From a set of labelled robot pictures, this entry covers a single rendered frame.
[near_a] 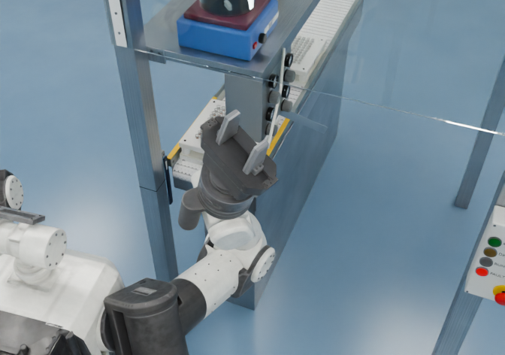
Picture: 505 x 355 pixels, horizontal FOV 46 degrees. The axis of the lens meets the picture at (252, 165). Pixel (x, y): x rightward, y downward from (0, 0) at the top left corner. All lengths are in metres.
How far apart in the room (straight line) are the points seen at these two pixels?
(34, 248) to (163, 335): 0.24
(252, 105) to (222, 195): 0.70
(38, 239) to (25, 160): 2.31
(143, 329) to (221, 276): 0.20
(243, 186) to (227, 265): 0.38
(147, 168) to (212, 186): 0.93
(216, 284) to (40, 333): 0.31
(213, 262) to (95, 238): 1.69
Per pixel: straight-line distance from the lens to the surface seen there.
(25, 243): 1.00
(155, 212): 1.91
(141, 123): 1.67
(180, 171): 1.84
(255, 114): 1.54
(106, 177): 3.07
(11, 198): 1.39
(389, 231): 2.80
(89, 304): 1.04
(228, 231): 0.93
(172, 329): 1.00
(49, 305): 1.04
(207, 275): 1.10
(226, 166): 0.79
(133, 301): 0.99
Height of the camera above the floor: 2.06
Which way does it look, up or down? 43 degrees down
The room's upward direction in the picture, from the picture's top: straight up
